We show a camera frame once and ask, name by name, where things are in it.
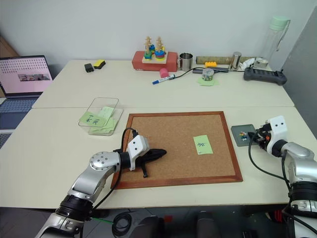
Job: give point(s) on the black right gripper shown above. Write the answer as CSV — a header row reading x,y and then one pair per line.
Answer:
x,y
263,137

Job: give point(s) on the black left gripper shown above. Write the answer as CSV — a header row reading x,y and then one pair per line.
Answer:
x,y
148,155

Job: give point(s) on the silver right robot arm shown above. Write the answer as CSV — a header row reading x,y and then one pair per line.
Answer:
x,y
303,168

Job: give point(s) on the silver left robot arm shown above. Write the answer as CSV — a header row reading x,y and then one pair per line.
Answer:
x,y
97,171

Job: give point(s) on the grey tray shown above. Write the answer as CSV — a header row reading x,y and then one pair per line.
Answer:
x,y
237,141

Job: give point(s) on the plain green note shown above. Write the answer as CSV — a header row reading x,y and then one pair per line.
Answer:
x,y
106,127

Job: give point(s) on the green note with small print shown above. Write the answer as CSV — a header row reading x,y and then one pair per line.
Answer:
x,y
106,112

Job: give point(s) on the green note pad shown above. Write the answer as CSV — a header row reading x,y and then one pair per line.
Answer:
x,y
215,83

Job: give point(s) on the green note with large writing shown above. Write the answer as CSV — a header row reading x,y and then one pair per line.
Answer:
x,y
92,119

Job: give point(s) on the clear plastic box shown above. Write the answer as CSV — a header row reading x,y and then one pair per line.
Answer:
x,y
104,102

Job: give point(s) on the clear jar of pushpins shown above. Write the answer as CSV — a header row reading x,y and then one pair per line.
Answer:
x,y
207,75

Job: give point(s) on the red rectangular box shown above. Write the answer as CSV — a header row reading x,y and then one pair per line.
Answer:
x,y
171,63

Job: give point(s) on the small black box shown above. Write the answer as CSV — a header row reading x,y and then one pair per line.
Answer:
x,y
89,68

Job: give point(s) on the wood-framed cork board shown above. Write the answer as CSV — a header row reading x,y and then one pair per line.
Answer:
x,y
173,153

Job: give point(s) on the black handheld controller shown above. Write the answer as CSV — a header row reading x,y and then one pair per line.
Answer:
x,y
265,76

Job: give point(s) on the dark rounded shape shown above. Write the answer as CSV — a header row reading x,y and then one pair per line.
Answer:
x,y
147,226
206,224

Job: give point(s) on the white cloth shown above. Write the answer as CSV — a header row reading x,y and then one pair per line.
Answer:
x,y
247,63

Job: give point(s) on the grey usb hub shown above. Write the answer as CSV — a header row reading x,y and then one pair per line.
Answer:
x,y
221,70

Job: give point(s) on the grey partition panel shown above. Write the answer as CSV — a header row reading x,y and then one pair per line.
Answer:
x,y
302,74

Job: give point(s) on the metal cylinder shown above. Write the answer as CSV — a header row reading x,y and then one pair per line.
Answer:
x,y
235,60

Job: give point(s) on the blue whiteboard marker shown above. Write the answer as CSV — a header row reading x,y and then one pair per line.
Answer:
x,y
163,79

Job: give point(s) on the yellow toy brick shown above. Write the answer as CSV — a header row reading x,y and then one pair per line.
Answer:
x,y
210,64

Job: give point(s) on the pink cylinder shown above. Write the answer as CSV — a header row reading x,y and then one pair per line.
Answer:
x,y
164,73

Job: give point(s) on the clear bottle with green lid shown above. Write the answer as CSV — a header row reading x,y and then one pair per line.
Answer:
x,y
276,39

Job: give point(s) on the metal mug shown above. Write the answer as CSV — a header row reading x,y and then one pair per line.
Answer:
x,y
185,62

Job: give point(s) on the wooden colourful stacking toy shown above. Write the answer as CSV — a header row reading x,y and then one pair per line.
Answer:
x,y
154,53

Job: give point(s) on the yellow and black eraser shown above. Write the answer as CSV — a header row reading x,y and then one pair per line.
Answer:
x,y
99,63

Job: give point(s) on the open laptop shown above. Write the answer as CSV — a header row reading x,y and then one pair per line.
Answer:
x,y
23,74

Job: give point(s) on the brown cardboard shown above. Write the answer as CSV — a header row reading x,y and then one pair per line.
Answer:
x,y
6,48

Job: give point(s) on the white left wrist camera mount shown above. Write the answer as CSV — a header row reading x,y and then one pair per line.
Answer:
x,y
136,146

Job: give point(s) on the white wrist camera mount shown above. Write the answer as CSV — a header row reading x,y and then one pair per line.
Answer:
x,y
136,146
278,127

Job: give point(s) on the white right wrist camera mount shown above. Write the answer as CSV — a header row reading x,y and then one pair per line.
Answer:
x,y
278,127

